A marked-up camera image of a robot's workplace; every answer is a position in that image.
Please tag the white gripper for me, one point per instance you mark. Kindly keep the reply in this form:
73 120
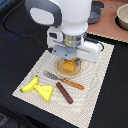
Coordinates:
69 47

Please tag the orange toy bread loaf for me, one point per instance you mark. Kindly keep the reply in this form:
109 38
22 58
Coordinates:
69 65

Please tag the grey toy frying pan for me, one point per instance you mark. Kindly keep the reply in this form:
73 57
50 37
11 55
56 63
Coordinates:
96 10

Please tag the brown toy sausage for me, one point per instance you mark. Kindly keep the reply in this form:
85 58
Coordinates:
64 92

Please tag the yellow toy banana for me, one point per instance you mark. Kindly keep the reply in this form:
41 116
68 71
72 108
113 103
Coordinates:
29 87

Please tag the yellow toy cheese wedge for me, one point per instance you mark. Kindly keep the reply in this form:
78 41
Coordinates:
44 91

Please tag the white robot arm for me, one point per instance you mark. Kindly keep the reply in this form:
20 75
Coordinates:
68 24

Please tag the beige toy plate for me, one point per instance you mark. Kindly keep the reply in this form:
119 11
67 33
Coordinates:
66 74

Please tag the pink toy stove board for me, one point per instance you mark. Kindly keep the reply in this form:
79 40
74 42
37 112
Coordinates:
106 26

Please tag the beige woven placemat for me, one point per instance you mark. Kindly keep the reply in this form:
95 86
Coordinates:
58 113

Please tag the beige toy bowl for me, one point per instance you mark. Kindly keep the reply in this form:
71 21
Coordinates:
122 14

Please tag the toy fork orange handle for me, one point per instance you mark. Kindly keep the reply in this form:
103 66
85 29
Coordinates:
54 77

